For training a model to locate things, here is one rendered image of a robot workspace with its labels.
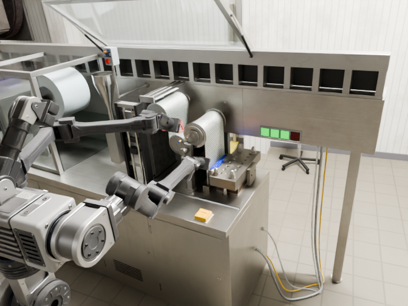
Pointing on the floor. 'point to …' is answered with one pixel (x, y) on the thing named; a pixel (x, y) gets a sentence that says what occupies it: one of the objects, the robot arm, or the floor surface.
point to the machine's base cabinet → (184, 255)
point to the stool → (297, 159)
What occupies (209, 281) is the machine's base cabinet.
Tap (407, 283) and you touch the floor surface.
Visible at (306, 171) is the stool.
